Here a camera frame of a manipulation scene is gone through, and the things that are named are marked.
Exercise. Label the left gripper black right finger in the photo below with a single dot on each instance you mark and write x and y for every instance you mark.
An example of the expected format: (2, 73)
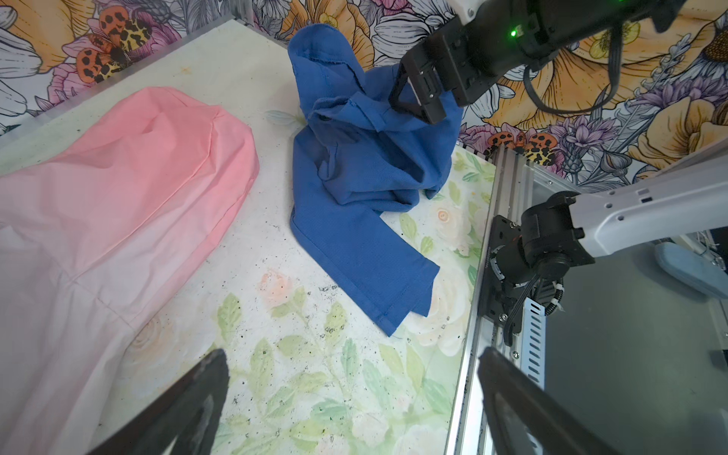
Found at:
(519, 413)

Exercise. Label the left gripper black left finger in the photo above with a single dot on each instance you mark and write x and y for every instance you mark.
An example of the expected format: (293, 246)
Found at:
(183, 420)

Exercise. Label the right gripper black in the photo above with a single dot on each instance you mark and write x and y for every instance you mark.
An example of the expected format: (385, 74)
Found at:
(465, 61)

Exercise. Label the blue cloth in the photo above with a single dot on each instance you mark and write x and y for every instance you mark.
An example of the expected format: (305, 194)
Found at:
(355, 159)

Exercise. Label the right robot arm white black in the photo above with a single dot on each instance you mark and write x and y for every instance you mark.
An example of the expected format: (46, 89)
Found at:
(610, 95)

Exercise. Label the pink cloth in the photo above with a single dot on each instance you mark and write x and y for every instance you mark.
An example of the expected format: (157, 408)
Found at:
(94, 242)

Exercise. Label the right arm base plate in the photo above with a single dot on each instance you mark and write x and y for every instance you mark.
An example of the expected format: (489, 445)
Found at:
(505, 279)

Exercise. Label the aluminium front rail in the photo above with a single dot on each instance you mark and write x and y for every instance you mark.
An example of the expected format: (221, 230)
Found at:
(468, 431)

